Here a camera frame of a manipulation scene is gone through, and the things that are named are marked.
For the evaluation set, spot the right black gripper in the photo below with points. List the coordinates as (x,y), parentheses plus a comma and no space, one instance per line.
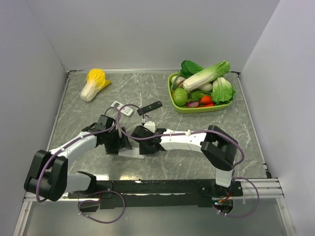
(143,151)

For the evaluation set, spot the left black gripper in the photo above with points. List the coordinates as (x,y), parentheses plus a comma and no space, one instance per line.
(121,142)

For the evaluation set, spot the white grey-faced remote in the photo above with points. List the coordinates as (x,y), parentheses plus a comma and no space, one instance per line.
(132,153)

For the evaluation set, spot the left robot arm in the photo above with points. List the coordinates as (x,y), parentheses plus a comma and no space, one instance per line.
(47,177)

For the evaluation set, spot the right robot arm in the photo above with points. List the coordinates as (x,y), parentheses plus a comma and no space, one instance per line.
(217,146)

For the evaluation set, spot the white air conditioner remote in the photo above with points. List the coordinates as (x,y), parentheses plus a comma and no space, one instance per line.
(125,111)

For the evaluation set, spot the black slim remote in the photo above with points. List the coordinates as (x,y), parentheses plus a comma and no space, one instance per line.
(149,108)

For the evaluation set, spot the purple onion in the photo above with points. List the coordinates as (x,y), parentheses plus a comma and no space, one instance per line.
(193,104)

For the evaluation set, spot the round green cabbage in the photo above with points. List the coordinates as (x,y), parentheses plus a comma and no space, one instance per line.
(180,97)

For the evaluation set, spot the yellow napa cabbage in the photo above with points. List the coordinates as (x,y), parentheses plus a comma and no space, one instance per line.
(95,82)

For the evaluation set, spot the brown mushroom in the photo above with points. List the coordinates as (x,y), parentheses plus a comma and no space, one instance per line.
(180,85)

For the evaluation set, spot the white garlic bulb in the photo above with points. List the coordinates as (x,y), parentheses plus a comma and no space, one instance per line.
(177,80)

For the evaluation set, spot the orange carrot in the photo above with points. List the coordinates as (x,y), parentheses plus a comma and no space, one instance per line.
(205,100)

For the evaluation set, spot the white radish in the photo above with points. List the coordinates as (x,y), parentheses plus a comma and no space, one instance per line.
(206,87)

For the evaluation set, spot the green plastic basket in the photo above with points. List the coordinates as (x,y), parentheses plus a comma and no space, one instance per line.
(185,110)

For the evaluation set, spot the dark green spinach leaf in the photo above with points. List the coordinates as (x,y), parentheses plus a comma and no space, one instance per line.
(189,68)

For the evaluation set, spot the green bok choy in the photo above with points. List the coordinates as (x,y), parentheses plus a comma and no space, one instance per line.
(222,92)

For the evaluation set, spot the long green napa cabbage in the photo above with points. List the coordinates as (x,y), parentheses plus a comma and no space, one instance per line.
(207,75)

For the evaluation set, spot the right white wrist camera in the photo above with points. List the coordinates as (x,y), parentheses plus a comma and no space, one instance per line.
(150,125)

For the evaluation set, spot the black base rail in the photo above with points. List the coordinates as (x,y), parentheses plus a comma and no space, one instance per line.
(154,201)

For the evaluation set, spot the aluminium frame rail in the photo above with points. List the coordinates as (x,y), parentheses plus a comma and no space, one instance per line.
(265,188)

